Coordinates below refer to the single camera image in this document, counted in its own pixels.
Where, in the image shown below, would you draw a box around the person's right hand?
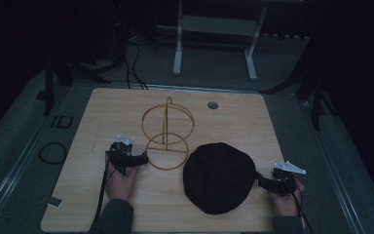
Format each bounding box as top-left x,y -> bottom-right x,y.
266,178 -> 306,217

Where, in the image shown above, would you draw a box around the gold wire hat stand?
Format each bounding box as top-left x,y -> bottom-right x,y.
141,96 -> 196,172

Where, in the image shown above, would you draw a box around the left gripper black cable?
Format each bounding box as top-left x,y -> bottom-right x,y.
91,150 -> 111,230

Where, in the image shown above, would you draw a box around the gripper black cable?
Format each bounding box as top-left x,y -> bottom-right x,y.
291,184 -> 316,234
91,150 -> 111,230

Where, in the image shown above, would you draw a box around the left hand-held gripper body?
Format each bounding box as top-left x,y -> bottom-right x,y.
108,135 -> 136,177

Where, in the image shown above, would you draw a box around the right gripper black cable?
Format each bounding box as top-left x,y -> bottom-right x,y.
291,184 -> 316,234

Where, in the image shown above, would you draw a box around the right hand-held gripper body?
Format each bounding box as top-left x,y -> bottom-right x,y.
270,160 -> 307,198

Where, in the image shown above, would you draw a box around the white metal desk frame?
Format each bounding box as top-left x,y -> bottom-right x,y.
172,0 -> 269,82

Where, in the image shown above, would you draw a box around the grey tape piece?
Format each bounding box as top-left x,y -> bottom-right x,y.
46,196 -> 64,209

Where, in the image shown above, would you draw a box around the black tripod stand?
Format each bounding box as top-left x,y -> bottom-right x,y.
258,61 -> 337,132
43,55 -> 126,117

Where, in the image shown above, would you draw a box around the person's left hand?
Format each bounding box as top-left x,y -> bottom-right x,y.
104,159 -> 141,203

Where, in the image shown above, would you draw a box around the black floor cables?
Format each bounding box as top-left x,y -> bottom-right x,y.
122,38 -> 150,91

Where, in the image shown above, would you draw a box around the black hat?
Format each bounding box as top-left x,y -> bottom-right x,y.
182,141 -> 257,215

